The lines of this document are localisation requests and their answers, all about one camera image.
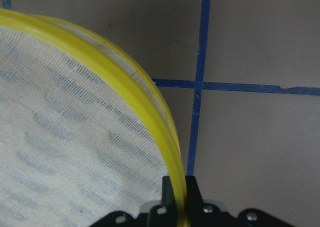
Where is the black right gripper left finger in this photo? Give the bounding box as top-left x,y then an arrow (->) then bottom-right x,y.
92,176 -> 178,227

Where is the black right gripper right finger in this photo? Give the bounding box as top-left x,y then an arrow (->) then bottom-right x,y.
185,175 -> 293,227

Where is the yellow steamer basket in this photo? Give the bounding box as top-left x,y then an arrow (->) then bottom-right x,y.
0,9 -> 188,227

